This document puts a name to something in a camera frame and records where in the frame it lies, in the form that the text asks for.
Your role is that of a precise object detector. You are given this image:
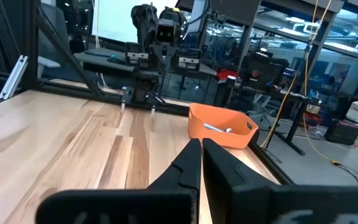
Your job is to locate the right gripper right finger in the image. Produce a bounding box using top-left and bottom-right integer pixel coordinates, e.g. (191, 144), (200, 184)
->
(202, 138), (358, 224)

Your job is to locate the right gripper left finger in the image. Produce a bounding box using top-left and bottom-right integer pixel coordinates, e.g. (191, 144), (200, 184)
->
(35, 138), (203, 224)

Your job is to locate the grey office desk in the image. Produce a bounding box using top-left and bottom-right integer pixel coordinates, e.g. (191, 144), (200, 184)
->
(163, 63), (219, 80)
(73, 46), (136, 75)

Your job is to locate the yellow cable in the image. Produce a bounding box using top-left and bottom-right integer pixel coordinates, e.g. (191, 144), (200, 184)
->
(259, 0), (341, 166)

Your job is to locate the orange plastic bin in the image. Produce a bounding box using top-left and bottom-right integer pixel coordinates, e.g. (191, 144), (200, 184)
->
(187, 102), (260, 149)

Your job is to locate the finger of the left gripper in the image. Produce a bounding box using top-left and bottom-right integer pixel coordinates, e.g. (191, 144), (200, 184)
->
(162, 44), (172, 70)
(150, 44), (161, 68)

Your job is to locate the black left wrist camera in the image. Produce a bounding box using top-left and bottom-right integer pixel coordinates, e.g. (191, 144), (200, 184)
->
(155, 23), (176, 44)

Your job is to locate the striped teal handled spoon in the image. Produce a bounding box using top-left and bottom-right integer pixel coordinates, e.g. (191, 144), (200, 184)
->
(203, 123), (233, 134)

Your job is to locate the silver aluminium extrusion piece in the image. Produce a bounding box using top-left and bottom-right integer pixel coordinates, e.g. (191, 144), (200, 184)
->
(0, 55), (29, 100)

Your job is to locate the black computer tower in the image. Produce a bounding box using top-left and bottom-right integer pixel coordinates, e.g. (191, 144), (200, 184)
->
(249, 52), (290, 91)

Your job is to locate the black floor cable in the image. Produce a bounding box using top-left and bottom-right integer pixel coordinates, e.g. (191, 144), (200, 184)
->
(337, 161), (358, 187)

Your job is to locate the black left camera cable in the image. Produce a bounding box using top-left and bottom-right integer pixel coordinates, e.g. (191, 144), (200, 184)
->
(180, 0), (211, 32)

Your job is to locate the red box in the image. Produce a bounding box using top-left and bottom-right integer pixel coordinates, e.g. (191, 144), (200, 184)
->
(218, 70), (239, 81)

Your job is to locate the black storage crate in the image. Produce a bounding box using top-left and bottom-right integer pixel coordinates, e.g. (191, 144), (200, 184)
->
(324, 119), (358, 146)

